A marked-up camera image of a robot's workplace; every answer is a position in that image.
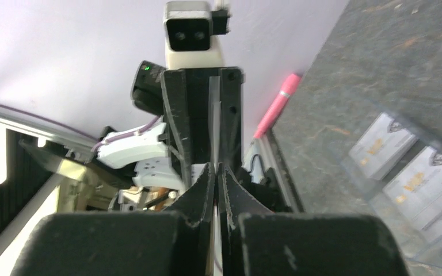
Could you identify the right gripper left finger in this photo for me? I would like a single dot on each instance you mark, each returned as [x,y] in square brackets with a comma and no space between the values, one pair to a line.
[174,241]

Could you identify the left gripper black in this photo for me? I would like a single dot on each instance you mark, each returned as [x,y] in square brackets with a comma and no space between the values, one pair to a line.
[187,110]

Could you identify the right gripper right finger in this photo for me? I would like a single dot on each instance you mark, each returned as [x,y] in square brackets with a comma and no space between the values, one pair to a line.
[257,241]

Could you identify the clear sleeve with credit cards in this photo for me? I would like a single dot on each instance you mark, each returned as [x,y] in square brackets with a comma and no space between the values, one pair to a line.
[396,164]

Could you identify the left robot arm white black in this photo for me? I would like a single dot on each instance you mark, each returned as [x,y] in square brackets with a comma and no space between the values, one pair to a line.
[140,156]

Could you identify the pink cylindrical object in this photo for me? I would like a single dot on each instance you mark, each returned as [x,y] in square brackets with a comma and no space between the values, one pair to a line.
[286,91]

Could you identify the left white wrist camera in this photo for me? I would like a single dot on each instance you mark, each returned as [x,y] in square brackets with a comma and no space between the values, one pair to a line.
[192,33]

